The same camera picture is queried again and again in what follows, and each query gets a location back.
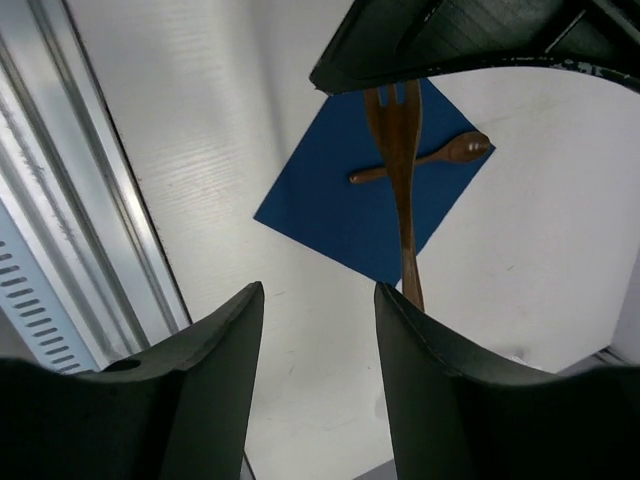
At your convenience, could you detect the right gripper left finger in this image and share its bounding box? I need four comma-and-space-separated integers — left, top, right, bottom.
1, 282, 264, 479

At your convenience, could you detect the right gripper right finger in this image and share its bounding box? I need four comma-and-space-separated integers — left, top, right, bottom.
374, 283, 639, 479

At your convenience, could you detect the blue paper napkin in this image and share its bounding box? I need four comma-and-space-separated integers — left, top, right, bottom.
254, 79, 495, 285

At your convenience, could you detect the wooden spoon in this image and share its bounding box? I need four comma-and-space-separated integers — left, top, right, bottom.
348, 131, 491, 184

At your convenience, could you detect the wooden fork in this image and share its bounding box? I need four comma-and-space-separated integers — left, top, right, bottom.
364, 80, 424, 309

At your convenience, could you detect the white slotted cable duct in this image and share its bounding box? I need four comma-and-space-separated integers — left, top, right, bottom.
1, 208, 98, 375

